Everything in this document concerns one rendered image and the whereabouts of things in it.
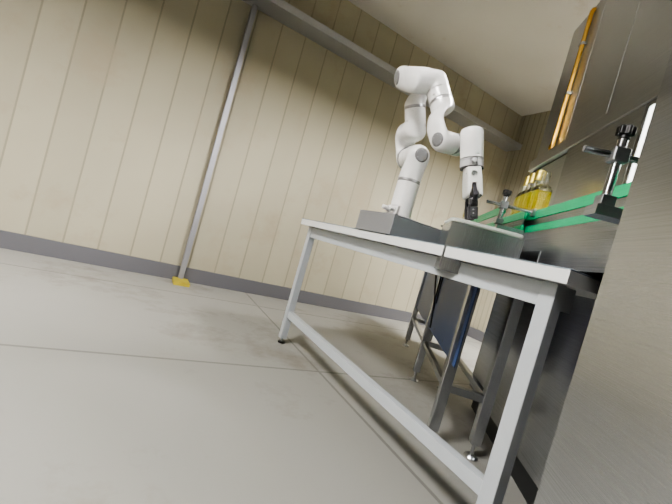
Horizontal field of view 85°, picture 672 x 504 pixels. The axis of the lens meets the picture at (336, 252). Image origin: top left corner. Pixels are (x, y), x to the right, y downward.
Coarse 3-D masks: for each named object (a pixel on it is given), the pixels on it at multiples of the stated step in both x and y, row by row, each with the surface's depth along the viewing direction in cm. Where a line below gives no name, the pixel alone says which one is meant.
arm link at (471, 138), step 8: (464, 128) 120; (472, 128) 118; (480, 128) 118; (464, 136) 120; (472, 136) 118; (480, 136) 118; (464, 144) 120; (472, 144) 118; (480, 144) 118; (456, 152) 126; (464, 152) 120; (472, 152) 118; (480, 152) 118
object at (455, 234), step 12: (444, 228) 123; (456, 228) 112; (468, 228) 112; (480, 228) 111; (444, 240) 116; (456, 240) 112; (468, 240) 112; (480, 240) 111; (492, 240) 111; (504, 240) 110; (516, 240) 110; (492, 252) 111; (504, 252) 110; (516, 252) 110; (528, 252) 117; (540, 252) 109
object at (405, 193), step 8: (400, 184) 150; (408, 184) 148; (416, 184) 149; (400, 192) 149; (408, 192) 148; (416, 192) 150; (392, 200) 152; (400, 200) 149; (408, 200) 149; (384, 208) 149; (392, 208) 148; (400, 208) 149; (408, 208) 149; (408, 216) 150
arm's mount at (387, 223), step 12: (360, 216) 159; (372, 216) 151; (384, 216) 144; (396, 216) 138; (360, 228) 157; (372, 228) 149; (384, 228) 142; (396, 228) 139; (408, 228) 142; (420, 228) 144; (432, 228) 147; (432, 240) 148
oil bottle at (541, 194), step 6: (540, 186) 137; (546, 186) 137; (534, 192) 139; (540, 192) 137; (546, 192) 136; (534, 198) 137; (540, 198) 137; (546, 198) 136; (528, 204) 142; (534, 204) 137; (540, 204) 137; (546, 204) 136
